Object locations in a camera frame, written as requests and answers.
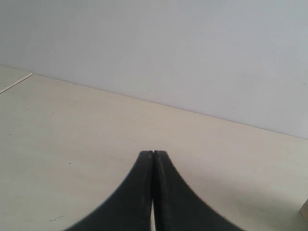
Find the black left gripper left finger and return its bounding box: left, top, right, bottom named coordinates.
left=67, top=151, right=154, bottom=231

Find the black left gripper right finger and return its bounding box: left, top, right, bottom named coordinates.
left=153, top=151, right=241, bottom=231

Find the large wooden cube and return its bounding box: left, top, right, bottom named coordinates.
left=299, top=199, right=308, bottom=219

